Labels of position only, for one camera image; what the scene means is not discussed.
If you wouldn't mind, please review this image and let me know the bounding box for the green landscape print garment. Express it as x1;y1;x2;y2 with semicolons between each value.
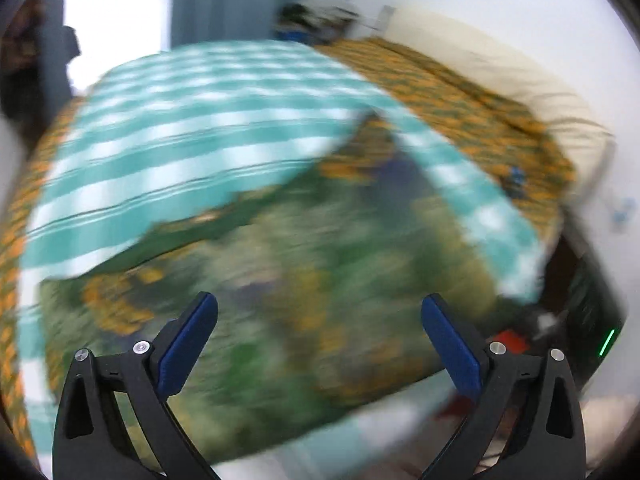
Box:
39;116;500;463

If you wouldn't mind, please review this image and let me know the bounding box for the orange floral green bedsheet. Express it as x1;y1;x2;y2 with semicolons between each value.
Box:
0;37;576;461

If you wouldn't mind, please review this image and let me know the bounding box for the cream pillow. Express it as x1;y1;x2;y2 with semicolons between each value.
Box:
383;6;614;203

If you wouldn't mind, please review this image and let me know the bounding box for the teal white plaid blanket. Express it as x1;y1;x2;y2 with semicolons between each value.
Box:
14;39;547;480

